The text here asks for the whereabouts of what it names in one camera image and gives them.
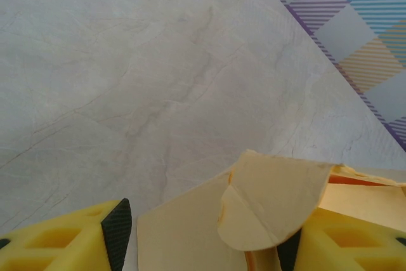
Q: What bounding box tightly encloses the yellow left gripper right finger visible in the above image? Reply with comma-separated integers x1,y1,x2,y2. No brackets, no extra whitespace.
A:
277,208,406,271

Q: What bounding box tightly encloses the yellow paper box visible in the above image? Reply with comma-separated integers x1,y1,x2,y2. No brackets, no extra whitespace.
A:
136,149,406,271

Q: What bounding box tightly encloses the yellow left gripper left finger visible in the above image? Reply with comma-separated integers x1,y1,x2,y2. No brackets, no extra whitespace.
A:
0,197,133,271

